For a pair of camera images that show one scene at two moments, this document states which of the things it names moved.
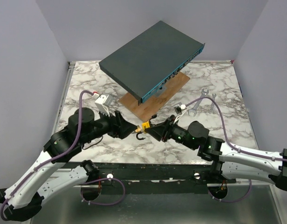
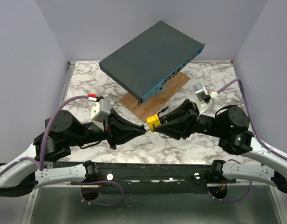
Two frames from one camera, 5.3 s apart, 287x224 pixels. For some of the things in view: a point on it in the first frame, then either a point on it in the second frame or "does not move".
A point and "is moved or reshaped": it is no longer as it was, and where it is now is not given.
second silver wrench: (212, 109) does not move
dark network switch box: (146, 63) does not move
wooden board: (153, 106) does not move
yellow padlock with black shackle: (141, 129) is moved or reshaped
